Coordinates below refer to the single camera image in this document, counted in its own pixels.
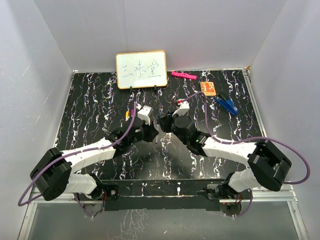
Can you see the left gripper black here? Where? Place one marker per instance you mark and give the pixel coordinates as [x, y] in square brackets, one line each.
[151, 132]

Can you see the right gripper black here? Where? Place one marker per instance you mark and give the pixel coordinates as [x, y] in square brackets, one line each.
[165, 122]

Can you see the yellow pen cap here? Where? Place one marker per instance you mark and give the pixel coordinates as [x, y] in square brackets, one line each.
[127, 114]

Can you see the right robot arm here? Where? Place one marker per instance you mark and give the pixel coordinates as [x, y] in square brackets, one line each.
[266, 165]

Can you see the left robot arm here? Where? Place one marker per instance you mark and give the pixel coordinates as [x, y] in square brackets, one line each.
[57, 171]

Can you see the small spiral notebook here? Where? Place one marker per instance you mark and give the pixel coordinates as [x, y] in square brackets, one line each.
[208, 88]

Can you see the black base bar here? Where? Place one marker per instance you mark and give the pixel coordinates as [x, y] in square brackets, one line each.
[168, 194]

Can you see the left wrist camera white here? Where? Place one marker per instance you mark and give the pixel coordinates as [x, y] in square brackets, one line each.
[144, 114]

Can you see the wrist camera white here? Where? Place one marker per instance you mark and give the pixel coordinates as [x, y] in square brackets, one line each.
[144, 114]
[182, 107]

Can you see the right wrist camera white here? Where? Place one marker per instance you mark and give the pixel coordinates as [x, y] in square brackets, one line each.
[182, 107]

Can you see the whiteboard with yellow frame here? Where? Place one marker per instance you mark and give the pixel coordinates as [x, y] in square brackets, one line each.
[141, 69]

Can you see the aluminium frame rail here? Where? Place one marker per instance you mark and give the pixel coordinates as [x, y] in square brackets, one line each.
[261, 194]

